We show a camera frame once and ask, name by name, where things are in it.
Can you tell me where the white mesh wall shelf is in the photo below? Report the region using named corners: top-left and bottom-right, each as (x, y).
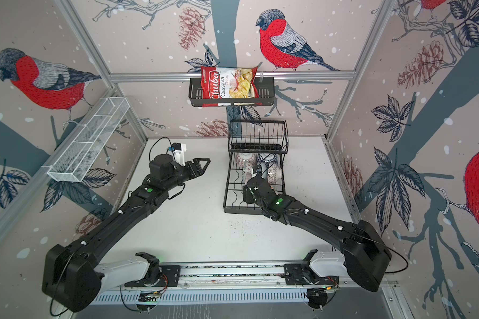
top-left (47, 97), bottom-right (130, 182)

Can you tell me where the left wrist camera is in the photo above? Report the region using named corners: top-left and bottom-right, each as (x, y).
top-left (170, 142), bottom-right (187, 166)

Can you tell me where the orange diamond white bowl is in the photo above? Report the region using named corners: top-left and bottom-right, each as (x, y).
top-left (242, 162), bottom-right (256, 184)

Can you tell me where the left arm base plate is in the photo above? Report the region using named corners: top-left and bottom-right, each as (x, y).
top-left (125, 265), bottom-right (182, 288)

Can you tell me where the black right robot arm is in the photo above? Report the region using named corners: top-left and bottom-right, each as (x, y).
top-left (243, 175), bottom-right (392, 292)

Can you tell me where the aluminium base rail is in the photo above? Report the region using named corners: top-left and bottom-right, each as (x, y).
top-left (91, 258), bottom-right (396, 290)

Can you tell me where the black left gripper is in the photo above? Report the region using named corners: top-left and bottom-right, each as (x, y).
top-left (164, 157), bottom-right (211, 192)

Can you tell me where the black wall basket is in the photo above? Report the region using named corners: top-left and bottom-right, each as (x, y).
top-left (188, 77), bottom-right (275, 107)

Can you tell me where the blue geometric patterned bowl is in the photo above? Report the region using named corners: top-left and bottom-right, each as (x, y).
top-left (236, 153), bottom-right (256, 168)

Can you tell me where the red cassava chips bag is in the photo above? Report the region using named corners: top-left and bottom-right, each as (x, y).
top-left (200, 66), bottom-right (259, 100)

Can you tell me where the black two-tier dish rack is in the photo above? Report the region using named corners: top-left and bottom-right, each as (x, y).
top-left (223, 120), bottom-right (289, 215)

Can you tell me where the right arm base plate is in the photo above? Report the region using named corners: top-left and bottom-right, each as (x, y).
top-left (281, 263), bottom-right (339, 286)

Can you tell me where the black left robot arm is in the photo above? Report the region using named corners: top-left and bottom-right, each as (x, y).
top-left (41, 154), bottom-right (211, 312)

